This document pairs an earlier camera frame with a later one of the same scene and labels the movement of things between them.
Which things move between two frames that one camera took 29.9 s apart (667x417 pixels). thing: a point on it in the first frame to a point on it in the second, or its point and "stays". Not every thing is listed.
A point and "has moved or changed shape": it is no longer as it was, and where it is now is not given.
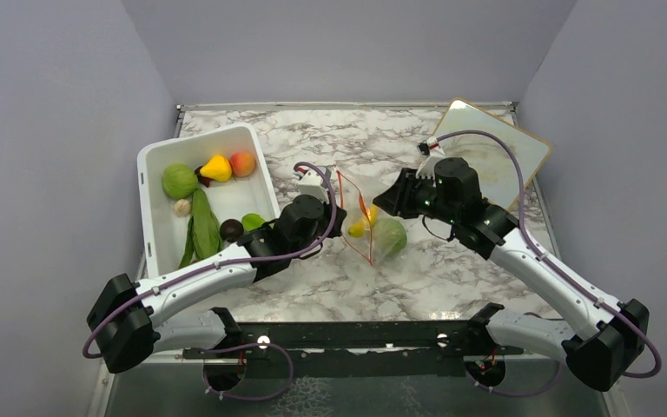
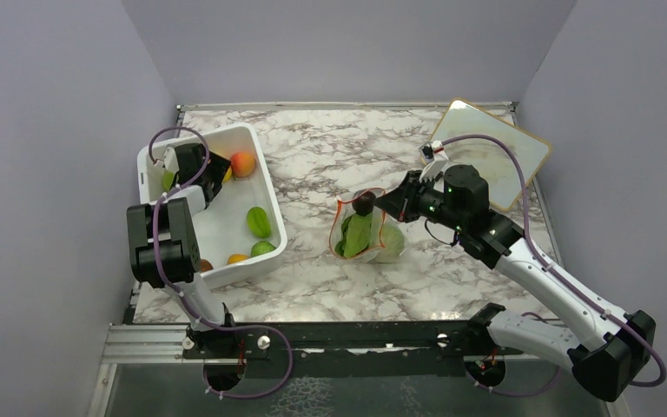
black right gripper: (397, 199) stays
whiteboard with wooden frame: (495, 167) stays
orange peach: (242, 164) stays
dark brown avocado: (231, 230) to (363, 205)
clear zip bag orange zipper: (370, 234) has moved or changed shape
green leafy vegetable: (205, 234) to (355, 234)
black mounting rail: (384, 349) stays
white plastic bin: (164, 233) stays
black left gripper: (340, 217) to (218, 167)
